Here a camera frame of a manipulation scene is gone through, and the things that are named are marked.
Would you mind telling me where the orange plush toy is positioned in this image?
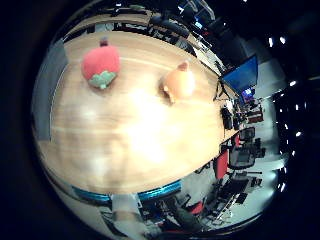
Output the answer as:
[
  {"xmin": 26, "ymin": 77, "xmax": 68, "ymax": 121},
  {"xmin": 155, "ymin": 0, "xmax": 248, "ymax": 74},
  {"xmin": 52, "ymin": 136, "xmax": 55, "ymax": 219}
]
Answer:
[{"xmin": 159, "ymin": 59, "xmax": 197, "ymax": 104}]

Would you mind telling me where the grey plastic container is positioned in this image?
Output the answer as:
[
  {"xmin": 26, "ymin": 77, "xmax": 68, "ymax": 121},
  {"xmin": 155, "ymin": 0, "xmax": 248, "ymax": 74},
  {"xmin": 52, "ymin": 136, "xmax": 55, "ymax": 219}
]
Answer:
[{"xmin": 31, "ymin": 39, "xmax": 70, "ymax": 142}]

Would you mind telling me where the black device on desk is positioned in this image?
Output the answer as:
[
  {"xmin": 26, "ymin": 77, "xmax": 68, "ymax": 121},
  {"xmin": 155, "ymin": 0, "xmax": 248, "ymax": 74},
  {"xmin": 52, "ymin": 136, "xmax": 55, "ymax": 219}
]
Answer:
[{"xmin": 220, "ymin": 107, "xmax": 234, "ymax": 131}]

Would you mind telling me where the blue bar under table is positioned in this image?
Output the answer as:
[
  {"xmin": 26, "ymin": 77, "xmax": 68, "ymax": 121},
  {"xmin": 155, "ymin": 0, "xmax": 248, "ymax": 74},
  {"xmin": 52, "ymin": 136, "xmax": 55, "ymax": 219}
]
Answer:
[{"xmin": 71, "ymin": 179, "xmax": 183, "ymax": 204}]

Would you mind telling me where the large red chair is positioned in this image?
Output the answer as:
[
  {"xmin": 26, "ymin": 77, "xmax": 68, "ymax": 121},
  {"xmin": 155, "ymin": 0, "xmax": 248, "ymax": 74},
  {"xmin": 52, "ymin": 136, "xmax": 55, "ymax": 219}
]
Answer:
[{"xmin": 214, "ymin": 149, "xmax": 231, "ymax": 180}]

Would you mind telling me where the red strawberry plush toy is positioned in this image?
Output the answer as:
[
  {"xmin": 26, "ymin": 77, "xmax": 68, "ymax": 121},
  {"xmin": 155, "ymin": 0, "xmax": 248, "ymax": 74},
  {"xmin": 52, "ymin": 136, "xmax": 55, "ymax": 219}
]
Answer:
[{"xmin": 81, "ymin": 44, "xmax": 122, "ymax": 90}]

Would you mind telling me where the black mesh office chair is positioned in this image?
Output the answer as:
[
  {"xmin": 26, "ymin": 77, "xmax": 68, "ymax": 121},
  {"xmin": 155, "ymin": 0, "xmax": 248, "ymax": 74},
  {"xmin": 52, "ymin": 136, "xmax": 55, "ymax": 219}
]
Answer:
[{"xmin": 229, "ymin": 146, "xmax": 257, "ymax": 169}]

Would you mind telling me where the small lit computer screen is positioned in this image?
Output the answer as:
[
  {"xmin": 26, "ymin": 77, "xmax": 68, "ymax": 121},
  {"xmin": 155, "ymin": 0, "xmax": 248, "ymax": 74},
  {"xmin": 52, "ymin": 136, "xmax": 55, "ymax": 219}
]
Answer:
[{"xmin": 241, "ymin": 87, "xmax": 256, "ymax": 101}]

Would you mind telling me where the large blue monitor screen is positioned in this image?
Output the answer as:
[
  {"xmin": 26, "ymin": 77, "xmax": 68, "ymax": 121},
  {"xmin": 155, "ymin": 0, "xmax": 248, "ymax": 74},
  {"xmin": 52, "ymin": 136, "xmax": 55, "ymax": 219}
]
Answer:
[{"xmin": 221, "ymin": 54, "xmax": 260, "ymax": 96}]

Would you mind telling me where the red floor object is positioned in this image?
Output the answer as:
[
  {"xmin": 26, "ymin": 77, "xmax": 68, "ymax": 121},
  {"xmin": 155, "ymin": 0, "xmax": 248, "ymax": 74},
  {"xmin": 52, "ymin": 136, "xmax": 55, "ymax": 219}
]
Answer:
[{"xmin": 188, "ymin": 201, "xmax": 206, "ymax": 216}]

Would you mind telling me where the black padded office chair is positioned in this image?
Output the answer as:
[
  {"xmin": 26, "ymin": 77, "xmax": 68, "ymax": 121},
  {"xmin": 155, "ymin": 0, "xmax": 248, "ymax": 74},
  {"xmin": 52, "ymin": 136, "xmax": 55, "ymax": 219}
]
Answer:
[{"xmin": 148, "ymin": 11, "xmax": 192, "ymax": 39}]

